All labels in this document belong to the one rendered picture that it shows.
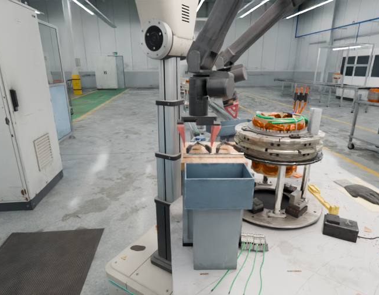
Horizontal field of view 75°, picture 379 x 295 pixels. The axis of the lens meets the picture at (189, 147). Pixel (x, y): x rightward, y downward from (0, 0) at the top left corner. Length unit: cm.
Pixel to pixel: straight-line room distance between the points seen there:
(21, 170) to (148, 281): 173
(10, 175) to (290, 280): 250
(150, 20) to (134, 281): 126
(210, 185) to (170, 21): 70
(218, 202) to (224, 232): 10
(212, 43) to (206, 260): 58
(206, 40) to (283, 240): 66
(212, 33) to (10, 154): 231
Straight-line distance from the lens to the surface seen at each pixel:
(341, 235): 99
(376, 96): 474
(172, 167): 119
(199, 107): 70
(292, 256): 86
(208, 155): 72
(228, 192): 62
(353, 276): 87
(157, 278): 148
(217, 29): 70
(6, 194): 292
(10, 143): 269
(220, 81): 67
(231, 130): 116
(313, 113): 95
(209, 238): 70
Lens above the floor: 132
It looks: 18 degrees down
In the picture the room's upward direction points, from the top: straight up
